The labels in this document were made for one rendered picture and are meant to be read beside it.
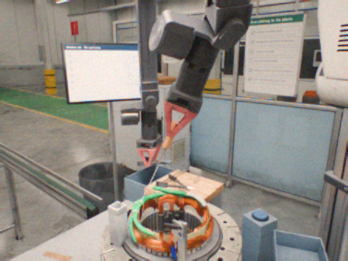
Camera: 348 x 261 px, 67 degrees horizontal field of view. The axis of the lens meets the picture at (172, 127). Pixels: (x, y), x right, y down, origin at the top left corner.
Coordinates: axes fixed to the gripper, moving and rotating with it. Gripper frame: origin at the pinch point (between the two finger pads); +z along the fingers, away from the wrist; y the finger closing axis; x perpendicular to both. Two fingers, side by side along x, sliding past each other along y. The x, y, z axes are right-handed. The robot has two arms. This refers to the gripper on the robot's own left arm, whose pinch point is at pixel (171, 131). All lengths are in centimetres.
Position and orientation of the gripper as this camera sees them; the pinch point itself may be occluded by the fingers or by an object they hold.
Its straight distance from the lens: 55.3
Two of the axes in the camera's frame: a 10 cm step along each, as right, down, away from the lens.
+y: -0.9, 3.2, -9.4
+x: 9.3, 3.5, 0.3
